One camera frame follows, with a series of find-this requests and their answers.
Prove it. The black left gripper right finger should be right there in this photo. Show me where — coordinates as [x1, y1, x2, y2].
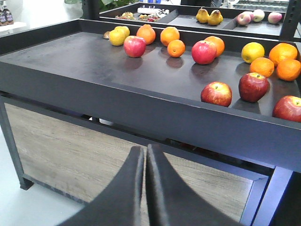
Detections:
[145, 144, 240, 226]

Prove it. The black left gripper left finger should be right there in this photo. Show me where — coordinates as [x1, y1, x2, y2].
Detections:
[60, 146, 144, 226]

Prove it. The black wood produce display stand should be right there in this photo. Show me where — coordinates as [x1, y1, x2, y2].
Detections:
[0, 19, 301, 226]

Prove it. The dark red apple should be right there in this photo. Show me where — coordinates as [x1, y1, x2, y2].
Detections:
[238, 73, 270, 103]

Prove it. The small orange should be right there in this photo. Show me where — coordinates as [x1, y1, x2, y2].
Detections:
[250, 57, 275, 78]
[276, 59, 301, 81]
[167, 40, 185, 58]

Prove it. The small orange right left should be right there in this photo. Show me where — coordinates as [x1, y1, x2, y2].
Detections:
[250, 57, 275, 78]

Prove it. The orange behind middle apple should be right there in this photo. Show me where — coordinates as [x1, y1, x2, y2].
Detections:
[205, 36, 225, 58]

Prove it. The yellow apple front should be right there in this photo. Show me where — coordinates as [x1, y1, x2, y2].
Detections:
[109, 29, 126, 46]

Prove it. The yellow apple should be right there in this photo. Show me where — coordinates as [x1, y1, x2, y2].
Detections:
[109, 29, 126, 46]
[241, 42, 265, 64]
[114, 26, 130, 38]

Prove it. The large orange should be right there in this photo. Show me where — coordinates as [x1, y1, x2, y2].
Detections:
[160, 26, 180, 47]
[269, 43, 298, 67]

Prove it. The yellow apple rear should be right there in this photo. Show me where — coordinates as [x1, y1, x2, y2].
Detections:
[114, 26, 130, 38]

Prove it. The orange with knob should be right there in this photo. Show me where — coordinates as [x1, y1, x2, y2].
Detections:
[136, 24, 156, 45]

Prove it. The yellow apple right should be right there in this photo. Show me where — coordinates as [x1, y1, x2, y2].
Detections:
[241, 42, 265, 64]

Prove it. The large orange right rear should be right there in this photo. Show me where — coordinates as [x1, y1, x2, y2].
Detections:
[269, 43, 298, 67]

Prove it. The black rear display tray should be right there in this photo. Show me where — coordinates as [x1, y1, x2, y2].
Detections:
[99, 2, 301, 42]

